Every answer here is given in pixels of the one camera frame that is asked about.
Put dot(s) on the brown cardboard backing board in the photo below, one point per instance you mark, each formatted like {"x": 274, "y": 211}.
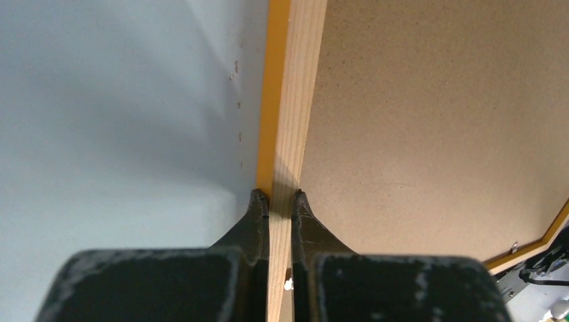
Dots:
{"x": 434, "y": 185}

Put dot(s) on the orange wooden picture frame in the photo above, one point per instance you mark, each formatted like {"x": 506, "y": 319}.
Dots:
{"x": 289, "y": 111}

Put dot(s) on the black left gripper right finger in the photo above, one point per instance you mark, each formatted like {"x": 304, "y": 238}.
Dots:
{"x": 331, "y": 282}

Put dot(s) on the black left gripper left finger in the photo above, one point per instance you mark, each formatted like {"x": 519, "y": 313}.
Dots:
{"x": 224, "y": 282}

